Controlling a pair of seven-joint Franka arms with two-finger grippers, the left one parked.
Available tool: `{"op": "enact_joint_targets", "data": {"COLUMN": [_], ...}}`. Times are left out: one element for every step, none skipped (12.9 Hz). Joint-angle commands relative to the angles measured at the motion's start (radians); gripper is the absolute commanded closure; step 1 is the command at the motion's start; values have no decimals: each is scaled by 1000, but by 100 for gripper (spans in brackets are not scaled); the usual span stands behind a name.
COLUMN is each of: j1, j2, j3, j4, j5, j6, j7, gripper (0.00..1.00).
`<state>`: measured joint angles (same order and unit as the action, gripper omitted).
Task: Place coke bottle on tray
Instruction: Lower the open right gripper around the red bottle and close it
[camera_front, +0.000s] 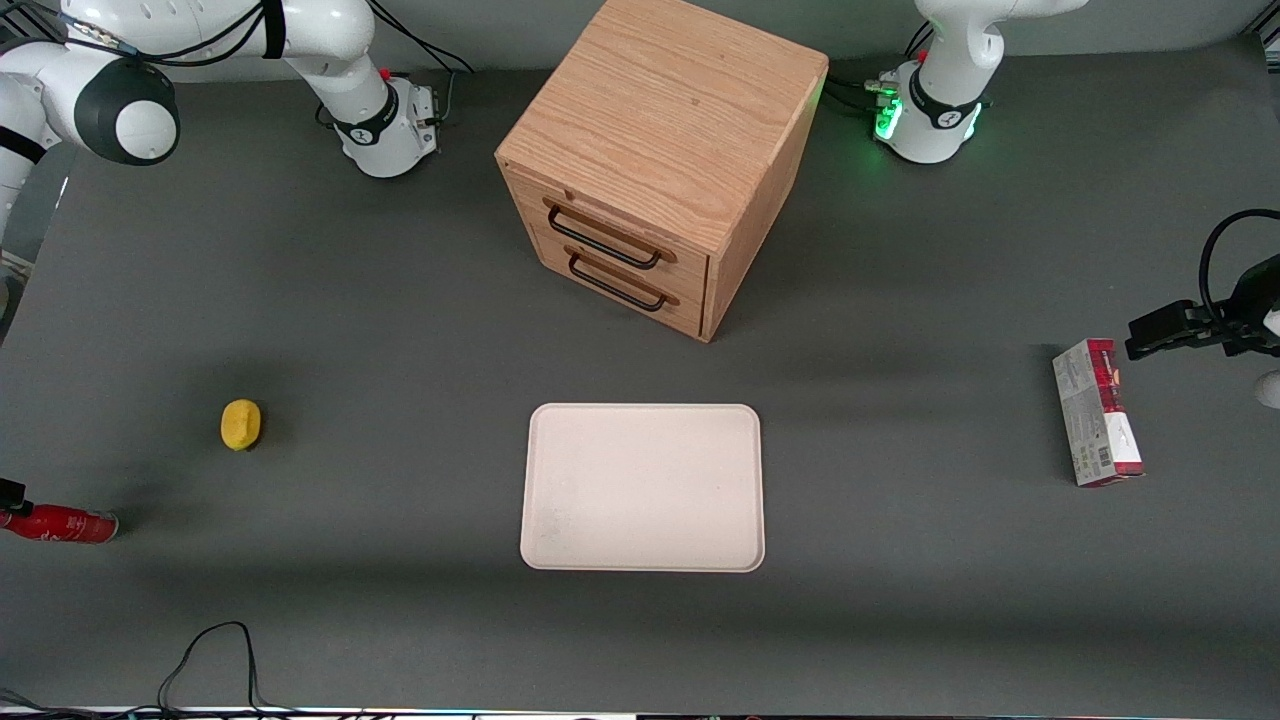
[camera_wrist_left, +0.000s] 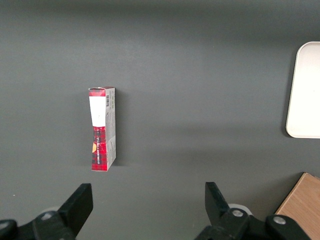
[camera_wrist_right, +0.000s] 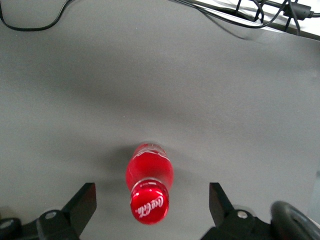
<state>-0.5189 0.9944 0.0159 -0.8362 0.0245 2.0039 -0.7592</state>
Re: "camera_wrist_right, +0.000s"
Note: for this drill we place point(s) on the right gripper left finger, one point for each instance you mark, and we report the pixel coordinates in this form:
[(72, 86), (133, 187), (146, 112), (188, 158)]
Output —
[(75, 215)]

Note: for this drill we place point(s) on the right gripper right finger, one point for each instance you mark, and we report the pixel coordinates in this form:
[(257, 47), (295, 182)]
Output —
[(225, 222)]

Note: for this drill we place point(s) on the red coke bottle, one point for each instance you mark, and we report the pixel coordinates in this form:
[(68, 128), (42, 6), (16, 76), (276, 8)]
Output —
[(150, 205)]

